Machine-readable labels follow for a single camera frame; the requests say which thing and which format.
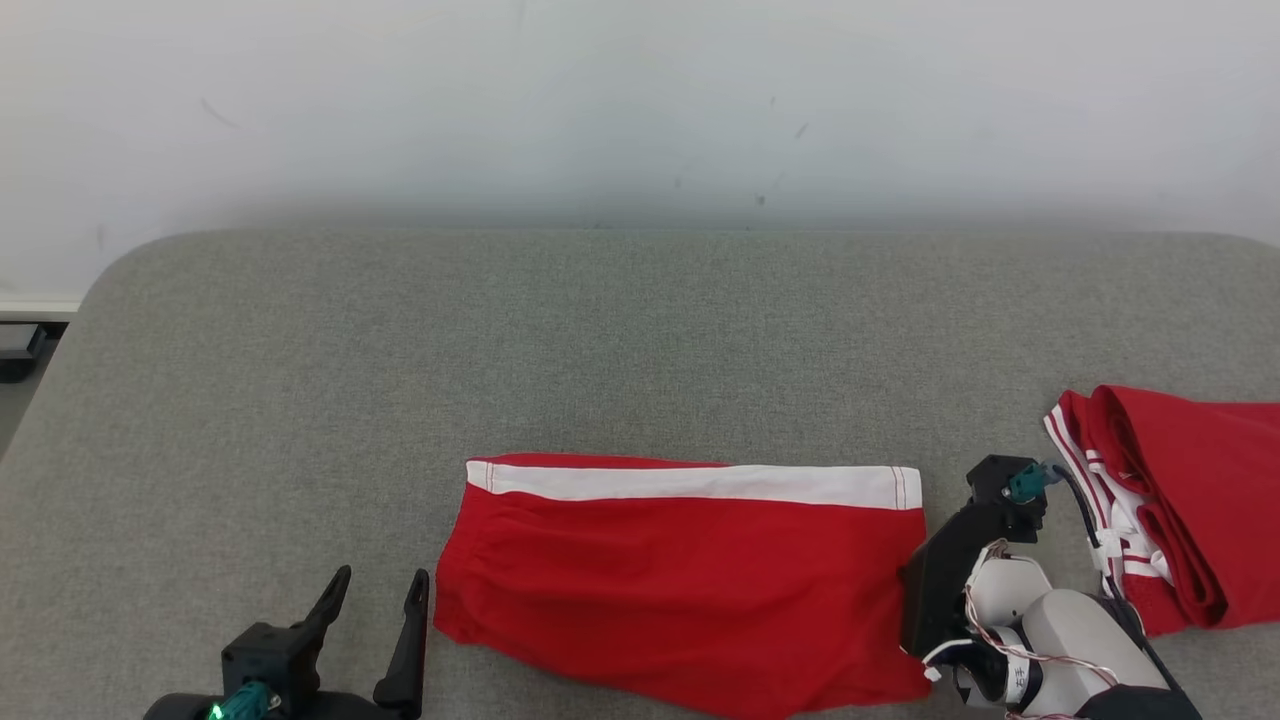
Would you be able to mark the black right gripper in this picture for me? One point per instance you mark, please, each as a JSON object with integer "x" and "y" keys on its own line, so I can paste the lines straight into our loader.
{"x": 940, "y": 590}

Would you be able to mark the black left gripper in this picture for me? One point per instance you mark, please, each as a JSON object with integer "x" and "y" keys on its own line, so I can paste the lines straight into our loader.
{"x": 340, "y": 708}

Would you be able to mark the red shorts with white stripe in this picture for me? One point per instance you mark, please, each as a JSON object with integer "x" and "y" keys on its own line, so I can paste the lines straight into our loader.
{"x": 680, "y": 590}

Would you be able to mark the red shirt with white sleeves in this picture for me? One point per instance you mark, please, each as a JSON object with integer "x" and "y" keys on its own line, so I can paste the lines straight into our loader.
{"x": 1200, "y": 500}

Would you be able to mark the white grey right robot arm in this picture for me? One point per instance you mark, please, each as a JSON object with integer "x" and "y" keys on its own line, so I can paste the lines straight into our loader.
{"x": 1080, "y": 640}

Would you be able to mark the grey fabric sofa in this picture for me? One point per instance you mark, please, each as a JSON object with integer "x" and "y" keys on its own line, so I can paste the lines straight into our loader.
{"x": 650, "y": 350}

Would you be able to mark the dark grey floor object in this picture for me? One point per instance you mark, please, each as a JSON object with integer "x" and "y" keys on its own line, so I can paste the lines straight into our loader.
{"x": 18, "y": 352}

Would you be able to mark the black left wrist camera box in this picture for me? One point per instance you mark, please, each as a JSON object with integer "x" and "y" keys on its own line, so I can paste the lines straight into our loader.
{"x": 270, "y": 660}

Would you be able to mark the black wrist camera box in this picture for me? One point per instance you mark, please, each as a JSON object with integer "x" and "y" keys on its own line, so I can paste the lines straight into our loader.
{"x": 270, "y": 660}
{"x": 995, "y": 480}

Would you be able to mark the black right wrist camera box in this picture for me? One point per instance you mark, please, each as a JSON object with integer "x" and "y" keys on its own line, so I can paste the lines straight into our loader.
{"x": 995, "y": 480}

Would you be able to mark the green right camera connector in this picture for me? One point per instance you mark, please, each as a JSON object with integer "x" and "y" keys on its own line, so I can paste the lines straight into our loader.
{"x": 1030, "y": 483}

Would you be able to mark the green camera connector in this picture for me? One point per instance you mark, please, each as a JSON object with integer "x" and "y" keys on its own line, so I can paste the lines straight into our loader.
{"x": 240, "y": 703}
{"x": 1030, "y": 483}

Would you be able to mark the green left camera connector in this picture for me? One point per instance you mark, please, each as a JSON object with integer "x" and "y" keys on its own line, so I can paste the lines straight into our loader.
{"x": 240, "y": 703}

